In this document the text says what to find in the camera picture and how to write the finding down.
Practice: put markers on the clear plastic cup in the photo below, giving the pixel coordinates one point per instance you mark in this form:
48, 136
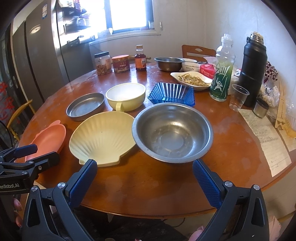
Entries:
238, 97

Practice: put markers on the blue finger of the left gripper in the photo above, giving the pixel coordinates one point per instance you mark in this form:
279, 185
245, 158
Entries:
40, 164
11, 154

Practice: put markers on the clear jar black lid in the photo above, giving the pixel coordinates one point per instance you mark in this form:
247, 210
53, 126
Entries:
103, 63

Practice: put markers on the grey refrigerator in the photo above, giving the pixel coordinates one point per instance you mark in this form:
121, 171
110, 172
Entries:
50, 46

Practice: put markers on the red tin can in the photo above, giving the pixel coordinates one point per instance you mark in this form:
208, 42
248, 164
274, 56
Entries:
121, 63

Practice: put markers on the cream bowl with handle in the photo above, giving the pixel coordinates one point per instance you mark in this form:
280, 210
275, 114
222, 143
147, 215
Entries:
126, 97

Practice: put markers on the brown sauce bottle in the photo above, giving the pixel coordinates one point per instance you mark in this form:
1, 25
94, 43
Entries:
140, 59

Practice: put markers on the blue fluted plastic dish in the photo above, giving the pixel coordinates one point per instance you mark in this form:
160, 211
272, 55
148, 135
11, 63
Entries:
170, 92

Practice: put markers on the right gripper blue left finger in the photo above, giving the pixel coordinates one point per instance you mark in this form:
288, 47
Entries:
79, 183

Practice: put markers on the left hand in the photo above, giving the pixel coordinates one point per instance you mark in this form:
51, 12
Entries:
17, 208

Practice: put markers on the yellow shell-shaped plate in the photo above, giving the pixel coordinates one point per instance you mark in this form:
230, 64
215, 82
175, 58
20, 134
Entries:
104, 137

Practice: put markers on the round steel pan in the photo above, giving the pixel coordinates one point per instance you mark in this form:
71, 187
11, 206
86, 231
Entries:
86, 106

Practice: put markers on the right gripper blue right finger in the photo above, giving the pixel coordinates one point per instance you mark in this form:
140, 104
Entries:
210, 183

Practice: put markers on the pink plastic plate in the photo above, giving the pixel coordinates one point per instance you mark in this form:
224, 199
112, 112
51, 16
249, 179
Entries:
50, 139

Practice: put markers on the white dish with food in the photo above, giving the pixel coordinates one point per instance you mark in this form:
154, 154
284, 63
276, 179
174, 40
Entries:
192, 79

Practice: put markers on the green drink bottle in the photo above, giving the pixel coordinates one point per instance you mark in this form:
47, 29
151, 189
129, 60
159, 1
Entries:
225, 59

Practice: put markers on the small steel cup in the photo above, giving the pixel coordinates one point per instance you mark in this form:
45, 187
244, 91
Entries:
261, 107

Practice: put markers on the small steel bowl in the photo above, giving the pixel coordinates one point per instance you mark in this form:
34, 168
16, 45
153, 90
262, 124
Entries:
169, 64

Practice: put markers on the white ceramic bowl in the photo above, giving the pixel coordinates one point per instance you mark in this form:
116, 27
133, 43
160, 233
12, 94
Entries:
190, 65

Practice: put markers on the wooden chair back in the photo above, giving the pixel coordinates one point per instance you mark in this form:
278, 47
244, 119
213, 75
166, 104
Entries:
197, 52

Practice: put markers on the black thermos flask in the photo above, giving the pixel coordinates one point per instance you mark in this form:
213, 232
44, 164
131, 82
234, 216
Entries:
253, 67

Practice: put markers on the large stainless steel bowl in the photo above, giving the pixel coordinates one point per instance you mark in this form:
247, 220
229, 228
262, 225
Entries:
172, 133

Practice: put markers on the red tissue pack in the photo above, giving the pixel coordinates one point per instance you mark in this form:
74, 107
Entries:
207, 70

